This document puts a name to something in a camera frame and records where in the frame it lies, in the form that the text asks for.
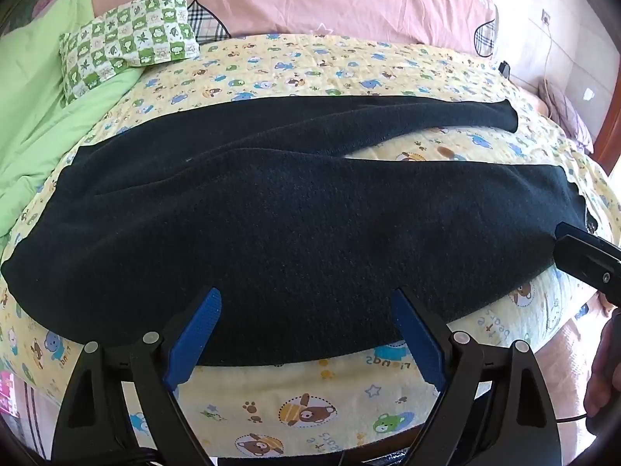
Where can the small black device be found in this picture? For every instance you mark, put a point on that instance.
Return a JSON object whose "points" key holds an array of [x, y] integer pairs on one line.
{"points": [[505, 69]]}

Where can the small purple pillow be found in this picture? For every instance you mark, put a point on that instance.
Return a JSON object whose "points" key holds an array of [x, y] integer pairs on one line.
{"points": [[570, 116]]}

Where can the person's right hand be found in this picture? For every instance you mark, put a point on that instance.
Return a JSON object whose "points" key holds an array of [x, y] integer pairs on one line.
{"points": [[604, 369]]}

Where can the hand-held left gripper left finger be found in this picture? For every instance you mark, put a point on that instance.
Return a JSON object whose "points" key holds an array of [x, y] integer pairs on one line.
{"points": [[199, 330]]}

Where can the pink bed skirt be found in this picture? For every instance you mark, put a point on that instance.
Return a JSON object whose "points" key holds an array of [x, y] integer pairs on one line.
{"points": [[567, 354]]}

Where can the wall socket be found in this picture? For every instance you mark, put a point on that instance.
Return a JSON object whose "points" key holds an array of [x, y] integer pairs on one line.
{"points": [[546, 18]]}

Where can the green checkered pillow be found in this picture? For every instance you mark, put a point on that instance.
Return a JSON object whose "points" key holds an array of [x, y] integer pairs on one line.
{"points": [[128, 34]]}

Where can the yellow bear-print bed sheet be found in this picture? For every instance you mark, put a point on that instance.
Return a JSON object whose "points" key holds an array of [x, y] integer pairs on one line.
{"points": [[310, 63]]}

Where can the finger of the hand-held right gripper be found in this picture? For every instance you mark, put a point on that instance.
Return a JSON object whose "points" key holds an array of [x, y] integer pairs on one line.
{"points": [[589, 262]]}

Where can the black pants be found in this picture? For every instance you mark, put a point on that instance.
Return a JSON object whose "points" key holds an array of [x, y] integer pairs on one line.
{"points": [[271, 233]]}

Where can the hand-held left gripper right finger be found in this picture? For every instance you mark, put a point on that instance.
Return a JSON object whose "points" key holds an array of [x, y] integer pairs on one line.
{"points": [[417, 335]]}

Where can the green blanket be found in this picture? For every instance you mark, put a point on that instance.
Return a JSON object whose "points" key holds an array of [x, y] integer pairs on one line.
{"points": [[34, 107]]}

